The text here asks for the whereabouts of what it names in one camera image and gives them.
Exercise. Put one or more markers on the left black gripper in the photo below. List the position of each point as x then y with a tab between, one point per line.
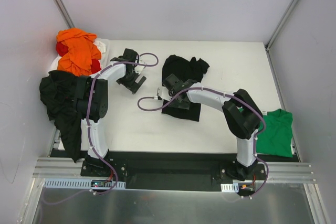
134	83

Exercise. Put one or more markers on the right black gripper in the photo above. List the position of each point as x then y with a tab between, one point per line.
180	102

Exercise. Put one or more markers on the black printed t shirt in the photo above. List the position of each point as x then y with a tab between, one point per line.
184	70

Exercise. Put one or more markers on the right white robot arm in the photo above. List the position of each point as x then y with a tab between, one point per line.
242	115

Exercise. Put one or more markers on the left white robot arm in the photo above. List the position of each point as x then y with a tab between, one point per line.
91	96

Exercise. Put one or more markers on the white plastic bin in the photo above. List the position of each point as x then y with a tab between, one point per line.
105	56

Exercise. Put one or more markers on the orange t shirt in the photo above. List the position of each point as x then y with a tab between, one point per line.
81	49

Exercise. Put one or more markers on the plain black t shirt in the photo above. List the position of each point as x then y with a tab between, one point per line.
57	93

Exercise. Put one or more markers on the red t shirt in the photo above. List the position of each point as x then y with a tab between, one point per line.
63	50

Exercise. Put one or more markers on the green folded t shirt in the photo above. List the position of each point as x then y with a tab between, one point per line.
276	138

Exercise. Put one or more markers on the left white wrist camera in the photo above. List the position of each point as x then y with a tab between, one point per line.
139	68

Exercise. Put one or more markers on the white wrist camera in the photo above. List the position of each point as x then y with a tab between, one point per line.
163	94
139	68

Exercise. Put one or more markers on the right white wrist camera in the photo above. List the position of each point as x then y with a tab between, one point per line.
163	94

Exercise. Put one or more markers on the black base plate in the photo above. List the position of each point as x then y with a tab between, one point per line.
196	180

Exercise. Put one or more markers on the right aluminium frame post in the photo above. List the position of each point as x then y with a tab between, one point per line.
289	10

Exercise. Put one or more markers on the right grey cable duct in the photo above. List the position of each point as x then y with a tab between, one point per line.
230	188

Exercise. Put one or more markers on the grey cable duct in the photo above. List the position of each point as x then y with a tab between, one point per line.
82	184
230	188

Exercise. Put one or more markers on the aluminium rail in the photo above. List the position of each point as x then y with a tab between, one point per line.
278	170

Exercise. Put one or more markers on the left grey cable duct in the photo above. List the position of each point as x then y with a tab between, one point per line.
82	184

